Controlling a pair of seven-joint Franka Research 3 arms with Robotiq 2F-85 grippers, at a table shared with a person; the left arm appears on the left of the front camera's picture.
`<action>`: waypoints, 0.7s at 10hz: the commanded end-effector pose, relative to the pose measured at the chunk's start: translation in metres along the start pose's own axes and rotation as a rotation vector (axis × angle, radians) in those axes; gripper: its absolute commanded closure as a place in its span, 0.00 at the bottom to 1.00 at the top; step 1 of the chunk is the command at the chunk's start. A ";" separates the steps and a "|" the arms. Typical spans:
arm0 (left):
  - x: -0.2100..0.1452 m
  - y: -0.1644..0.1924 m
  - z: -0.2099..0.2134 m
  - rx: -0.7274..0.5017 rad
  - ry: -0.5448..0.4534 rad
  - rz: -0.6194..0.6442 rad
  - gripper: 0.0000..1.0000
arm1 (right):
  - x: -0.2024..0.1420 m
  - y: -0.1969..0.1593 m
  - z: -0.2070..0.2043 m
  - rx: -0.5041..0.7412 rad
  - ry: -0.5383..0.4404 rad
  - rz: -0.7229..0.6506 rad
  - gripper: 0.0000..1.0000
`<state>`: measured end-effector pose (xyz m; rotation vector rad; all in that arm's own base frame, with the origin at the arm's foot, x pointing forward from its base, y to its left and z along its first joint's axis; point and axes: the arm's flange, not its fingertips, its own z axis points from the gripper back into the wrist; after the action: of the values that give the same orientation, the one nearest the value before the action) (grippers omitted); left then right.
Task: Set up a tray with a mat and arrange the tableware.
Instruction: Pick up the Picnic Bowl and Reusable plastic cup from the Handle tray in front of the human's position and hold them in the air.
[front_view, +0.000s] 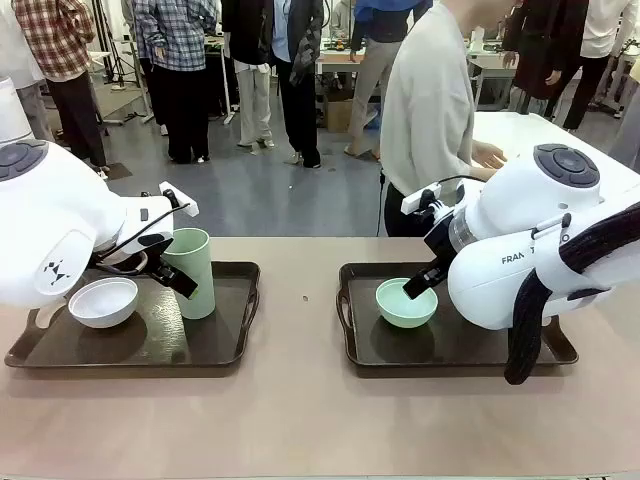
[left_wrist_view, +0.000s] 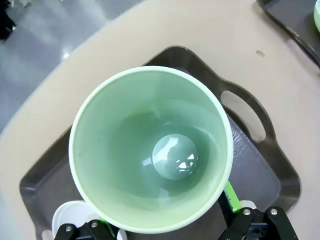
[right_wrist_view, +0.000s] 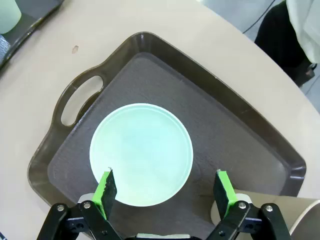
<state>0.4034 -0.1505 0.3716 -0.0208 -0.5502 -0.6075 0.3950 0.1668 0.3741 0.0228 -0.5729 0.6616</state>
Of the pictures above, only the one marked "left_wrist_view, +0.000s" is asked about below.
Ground black floor stand base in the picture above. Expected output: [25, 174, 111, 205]
[0, 0, 16, 41]

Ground dark grey plastic tray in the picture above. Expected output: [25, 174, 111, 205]
[19, 45, 301, 240]
[256, 0, 320, 68]

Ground white bowl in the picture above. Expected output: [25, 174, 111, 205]
[51, 200, 127, 240]

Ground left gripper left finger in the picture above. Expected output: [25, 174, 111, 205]
[53, 217, 118, 240]

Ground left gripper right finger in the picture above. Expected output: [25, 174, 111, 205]
[219, 179, 300, 240]

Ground tall pale green cup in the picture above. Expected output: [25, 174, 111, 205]
[68, 65, 235, 231]

